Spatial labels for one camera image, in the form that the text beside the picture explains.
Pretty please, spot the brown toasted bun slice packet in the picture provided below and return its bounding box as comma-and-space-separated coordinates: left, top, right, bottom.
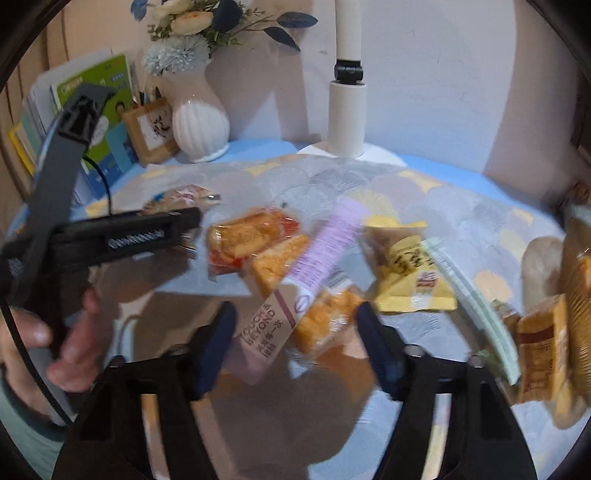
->
501, 294, 583, 431

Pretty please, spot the amber ribbed glass bowl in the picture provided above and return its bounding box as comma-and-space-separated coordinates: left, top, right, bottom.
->
558, 203, 591, 408

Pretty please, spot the printed tablecloth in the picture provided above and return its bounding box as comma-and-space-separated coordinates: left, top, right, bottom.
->
0, 138, 591, 480

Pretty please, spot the wooden pen holder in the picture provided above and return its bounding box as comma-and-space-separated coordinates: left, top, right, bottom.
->
121, 98, 182, 167

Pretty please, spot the small pink and red packet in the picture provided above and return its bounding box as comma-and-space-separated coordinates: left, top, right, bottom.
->
142, 184, 223, 216

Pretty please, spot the black cable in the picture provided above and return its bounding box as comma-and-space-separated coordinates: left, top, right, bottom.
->
0, 157, 114, 426

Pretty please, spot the light green flat packet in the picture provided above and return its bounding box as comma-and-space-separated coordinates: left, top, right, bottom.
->
424, 237, 523, 387

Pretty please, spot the small brown ornament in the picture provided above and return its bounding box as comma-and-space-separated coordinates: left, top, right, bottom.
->
561, 182, 591, 209

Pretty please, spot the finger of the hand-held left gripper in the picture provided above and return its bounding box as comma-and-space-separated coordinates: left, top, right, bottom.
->
164, 206, 204, 242

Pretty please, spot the row of books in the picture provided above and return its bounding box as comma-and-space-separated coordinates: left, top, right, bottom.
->
7, 48, 141, 204

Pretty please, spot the person's left hand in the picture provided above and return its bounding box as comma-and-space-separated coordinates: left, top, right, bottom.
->
0, 286, 105, 417

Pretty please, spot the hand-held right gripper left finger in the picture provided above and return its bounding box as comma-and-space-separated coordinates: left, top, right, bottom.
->
51, 301, 239, 480

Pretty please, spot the yellow snack packet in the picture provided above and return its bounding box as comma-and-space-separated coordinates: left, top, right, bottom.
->
361, 216, 459, 315

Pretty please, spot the artificial flower bouquet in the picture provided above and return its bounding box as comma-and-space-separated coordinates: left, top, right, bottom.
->
131, 0, 319, 77

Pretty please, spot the white lamp stand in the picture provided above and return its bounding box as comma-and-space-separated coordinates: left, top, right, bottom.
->
295, 0, 408, 168

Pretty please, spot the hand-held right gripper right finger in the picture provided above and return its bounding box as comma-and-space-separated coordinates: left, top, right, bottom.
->
355, 302, 539, 480

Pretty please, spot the person's left forearm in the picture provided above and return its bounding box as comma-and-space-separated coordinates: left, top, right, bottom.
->
0, 364, 71, 468

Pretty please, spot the red biscuit packet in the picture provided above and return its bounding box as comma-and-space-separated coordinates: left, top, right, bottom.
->
205, 207, 302, 278

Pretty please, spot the purple label bread packet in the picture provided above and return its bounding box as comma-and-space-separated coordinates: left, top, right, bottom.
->
240, 198, 371, 385

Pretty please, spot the dark framed panel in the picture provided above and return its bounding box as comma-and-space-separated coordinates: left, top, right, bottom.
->
570, 83, 591, 151

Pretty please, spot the white ribbed vase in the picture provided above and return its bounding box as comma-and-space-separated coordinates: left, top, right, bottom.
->
159, 58, 232, 163

